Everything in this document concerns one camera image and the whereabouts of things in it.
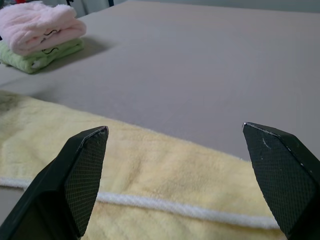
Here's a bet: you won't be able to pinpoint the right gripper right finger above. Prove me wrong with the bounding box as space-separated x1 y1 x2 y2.
241 121 320 240

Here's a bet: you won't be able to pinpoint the green folded towel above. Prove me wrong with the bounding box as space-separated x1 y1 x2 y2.
0 37 85 75

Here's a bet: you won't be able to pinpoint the pink folded towel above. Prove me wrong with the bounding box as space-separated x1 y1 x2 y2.
0 0 88 56

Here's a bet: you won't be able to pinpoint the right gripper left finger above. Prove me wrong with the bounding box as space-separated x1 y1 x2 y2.
0 125 110 240

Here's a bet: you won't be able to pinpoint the yellow towel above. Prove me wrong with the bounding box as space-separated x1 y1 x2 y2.
0 89 288 240

